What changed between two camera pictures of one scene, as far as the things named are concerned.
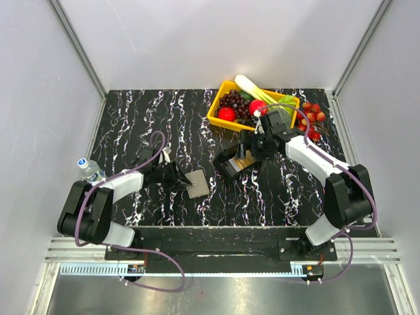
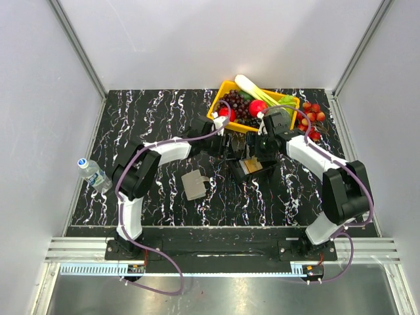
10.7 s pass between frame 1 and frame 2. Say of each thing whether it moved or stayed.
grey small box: stayed
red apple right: stayed
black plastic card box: moved
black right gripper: stayed
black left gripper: moved
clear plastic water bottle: stayed
